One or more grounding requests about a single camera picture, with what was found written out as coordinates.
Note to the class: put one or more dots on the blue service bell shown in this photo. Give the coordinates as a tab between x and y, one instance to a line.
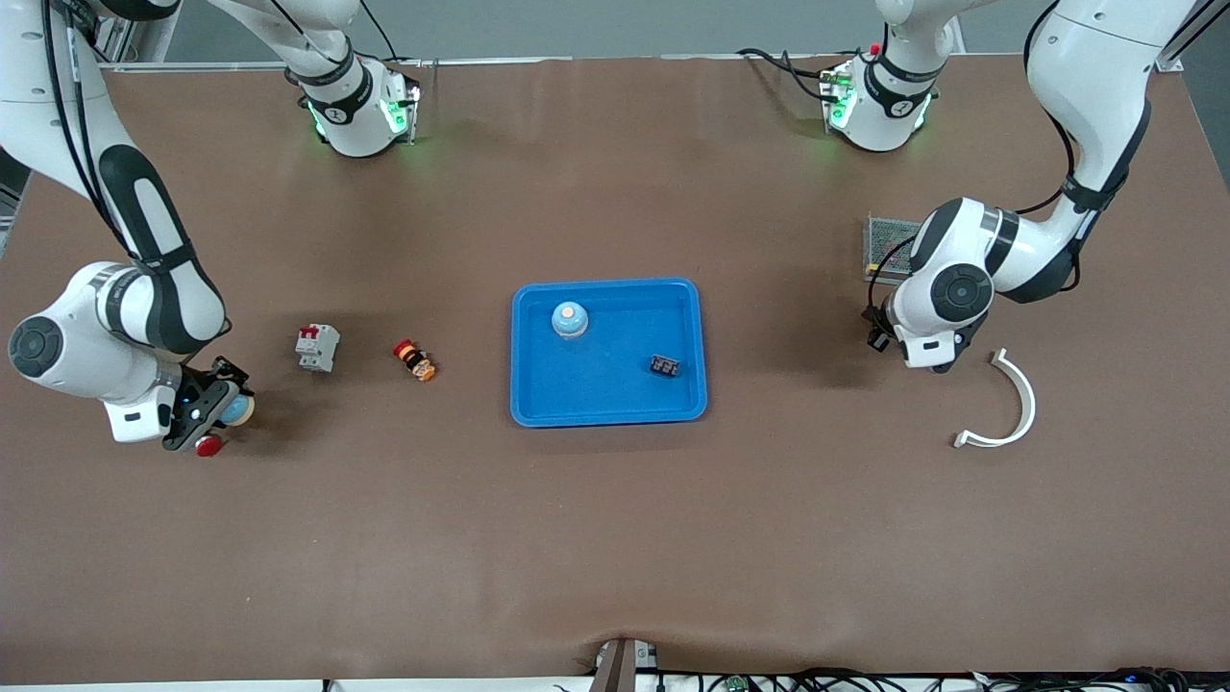
238	411
569	322

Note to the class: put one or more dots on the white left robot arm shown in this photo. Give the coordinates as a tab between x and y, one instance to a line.
1095	58

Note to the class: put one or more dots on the white curved plastic bracket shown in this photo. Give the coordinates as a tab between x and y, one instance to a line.
1026	394

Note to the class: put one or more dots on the white circuit breaker red switch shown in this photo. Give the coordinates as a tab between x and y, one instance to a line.
317	348

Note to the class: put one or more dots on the yellow black emergency stop button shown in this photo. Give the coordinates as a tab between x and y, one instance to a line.
414	360

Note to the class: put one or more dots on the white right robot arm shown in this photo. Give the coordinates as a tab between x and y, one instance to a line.
154	288

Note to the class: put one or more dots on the brown camera mount bracket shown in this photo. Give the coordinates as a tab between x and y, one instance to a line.
620	668

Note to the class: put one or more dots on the blue plastic tray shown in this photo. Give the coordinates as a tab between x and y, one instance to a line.
615	394

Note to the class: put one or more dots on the red push button grey body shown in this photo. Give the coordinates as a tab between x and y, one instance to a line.
208	445

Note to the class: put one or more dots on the metal mesh power supply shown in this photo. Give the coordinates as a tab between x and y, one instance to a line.
884	240

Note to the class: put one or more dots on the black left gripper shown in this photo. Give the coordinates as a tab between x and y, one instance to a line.
877	328

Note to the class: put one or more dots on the brown table cover mat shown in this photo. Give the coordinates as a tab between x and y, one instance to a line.
615	538

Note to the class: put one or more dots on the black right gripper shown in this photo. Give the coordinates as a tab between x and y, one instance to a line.
227	374

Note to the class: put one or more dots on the brown capacitor with white print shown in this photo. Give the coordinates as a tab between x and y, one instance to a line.
664	365

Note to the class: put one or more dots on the metal table edge rail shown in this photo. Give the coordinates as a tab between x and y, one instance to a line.
240	65

